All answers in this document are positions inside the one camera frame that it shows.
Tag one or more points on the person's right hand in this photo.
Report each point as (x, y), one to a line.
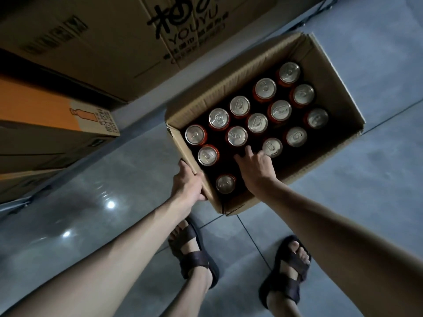
(257, 171)

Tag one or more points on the person's left hand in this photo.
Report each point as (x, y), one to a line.
(188, 188)

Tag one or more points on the group of cans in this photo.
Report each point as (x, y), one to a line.
(237, 136)

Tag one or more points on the brown cardboard box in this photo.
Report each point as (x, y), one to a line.
(337, 85)

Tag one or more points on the person's left forearm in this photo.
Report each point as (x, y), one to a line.
(99, 267)

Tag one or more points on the person's right forearm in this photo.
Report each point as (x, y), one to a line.
(347, 241)

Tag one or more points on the person's left dark sandal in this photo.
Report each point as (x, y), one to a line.
(195, 260)

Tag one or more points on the person's dark sandal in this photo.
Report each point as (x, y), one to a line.
(284, 283)
(195, 260)

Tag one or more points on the person's left leg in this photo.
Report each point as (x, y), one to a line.
(198, 283)

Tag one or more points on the person's right dark sandal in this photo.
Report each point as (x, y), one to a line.
(284, 283)

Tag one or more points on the large brown printed carton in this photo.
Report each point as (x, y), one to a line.
(99, 46)

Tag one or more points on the orange-topped brown carton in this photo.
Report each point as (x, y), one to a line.
(20, 188)
(33, 105)

